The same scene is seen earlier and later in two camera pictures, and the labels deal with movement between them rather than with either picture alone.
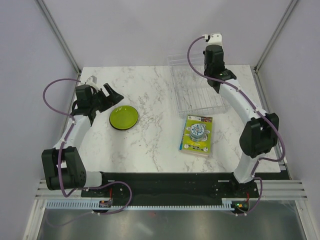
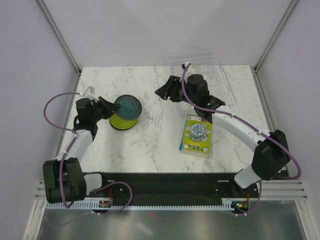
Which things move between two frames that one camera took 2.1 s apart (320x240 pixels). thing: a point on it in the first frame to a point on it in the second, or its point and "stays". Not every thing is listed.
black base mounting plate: x=164 y=187 stays
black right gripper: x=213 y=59 to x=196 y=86
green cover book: x=196 y=135 stays
